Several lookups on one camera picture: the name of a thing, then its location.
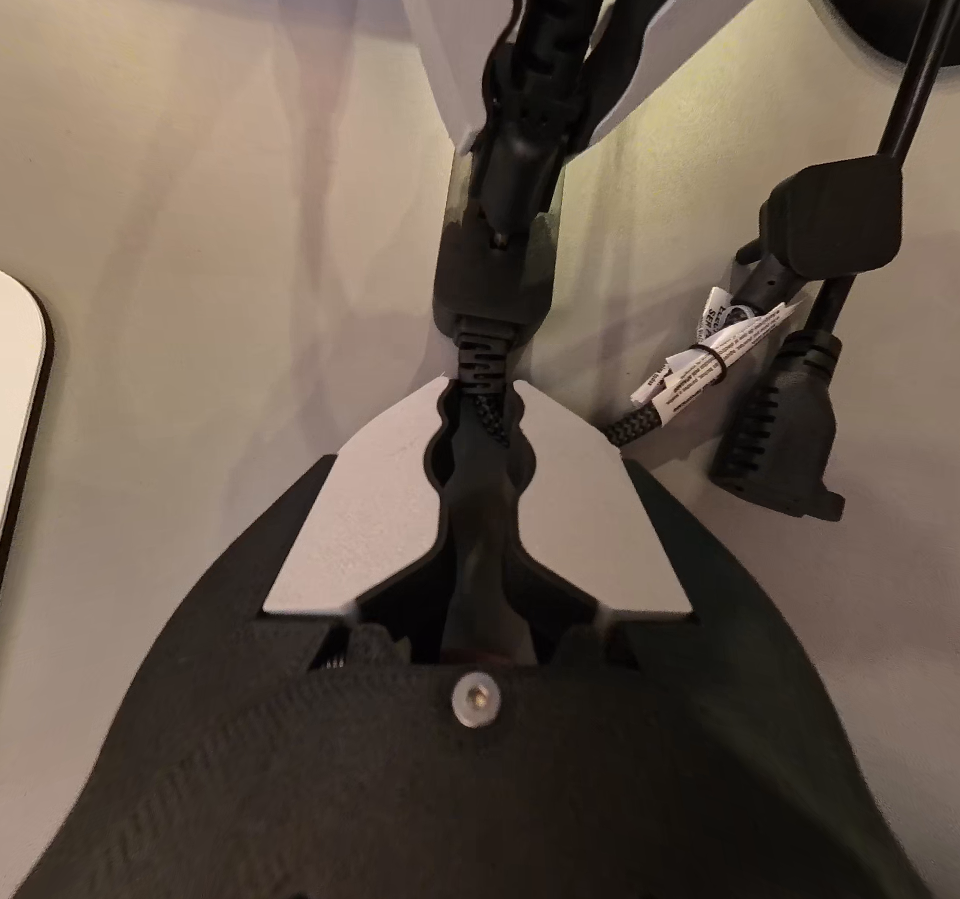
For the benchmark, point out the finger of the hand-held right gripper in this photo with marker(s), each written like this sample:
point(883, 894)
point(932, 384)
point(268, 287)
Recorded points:
point(690, 6)
point(450, 29)

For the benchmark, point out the flat black angled plug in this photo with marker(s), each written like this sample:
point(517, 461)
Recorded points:
point(832, 216)

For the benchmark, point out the black power plug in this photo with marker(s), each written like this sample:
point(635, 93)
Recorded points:
point(525, 156)

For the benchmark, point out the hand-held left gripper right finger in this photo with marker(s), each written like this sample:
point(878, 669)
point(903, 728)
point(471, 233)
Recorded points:
point(600, 524)

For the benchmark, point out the black power strip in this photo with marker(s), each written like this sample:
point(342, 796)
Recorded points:
point(487, 291)

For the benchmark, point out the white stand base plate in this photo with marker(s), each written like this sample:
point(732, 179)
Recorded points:
point(19, 404)

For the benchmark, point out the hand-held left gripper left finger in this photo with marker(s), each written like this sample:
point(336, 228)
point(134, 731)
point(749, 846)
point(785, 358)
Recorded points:
point(352, 509)

